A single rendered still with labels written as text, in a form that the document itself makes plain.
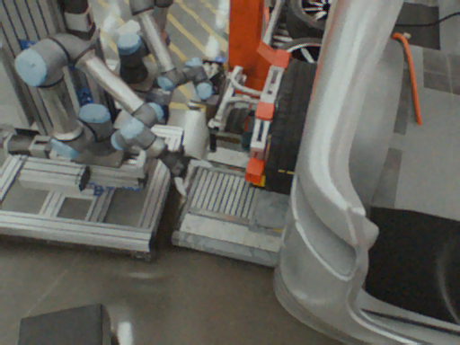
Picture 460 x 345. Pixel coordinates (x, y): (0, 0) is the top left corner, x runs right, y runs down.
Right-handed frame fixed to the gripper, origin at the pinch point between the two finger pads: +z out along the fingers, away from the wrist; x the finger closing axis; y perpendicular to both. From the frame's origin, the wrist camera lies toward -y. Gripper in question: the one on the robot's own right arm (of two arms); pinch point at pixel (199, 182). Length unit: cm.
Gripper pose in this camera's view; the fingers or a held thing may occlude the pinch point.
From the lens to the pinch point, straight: 186.1
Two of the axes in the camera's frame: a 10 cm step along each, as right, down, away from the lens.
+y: -4.0, -2.6, 8.8
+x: -6.6, 7.5, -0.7
